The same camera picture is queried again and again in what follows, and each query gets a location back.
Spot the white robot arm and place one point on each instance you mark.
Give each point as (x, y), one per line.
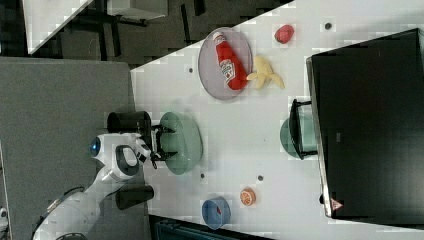
(72, 216)

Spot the small red toy ball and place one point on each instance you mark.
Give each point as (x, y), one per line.
(218, 210)

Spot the yellow plush banana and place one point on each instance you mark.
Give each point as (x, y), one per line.
(264, 72)

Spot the blue plastic cup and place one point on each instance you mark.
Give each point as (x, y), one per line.
(212, 219)

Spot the dark cylinder cup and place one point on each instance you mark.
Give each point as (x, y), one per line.
(127, 198)

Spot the purple round plate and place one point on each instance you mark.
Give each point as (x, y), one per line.
(209, 70)

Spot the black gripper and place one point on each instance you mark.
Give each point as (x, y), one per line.
(149, 135)

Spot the green plastic strainer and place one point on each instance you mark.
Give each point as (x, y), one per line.
(185, 141)

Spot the black utensil holder cup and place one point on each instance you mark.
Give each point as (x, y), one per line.
(132, 122)

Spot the green plastic mug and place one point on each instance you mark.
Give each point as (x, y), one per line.
(297, 137)

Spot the toy orange half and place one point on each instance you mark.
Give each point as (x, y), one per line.
(247, 196)

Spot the red toy ketchup bottle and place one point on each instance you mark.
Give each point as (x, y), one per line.
(230, 65)

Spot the toy strawberry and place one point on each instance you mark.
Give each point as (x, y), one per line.
(284, 34)

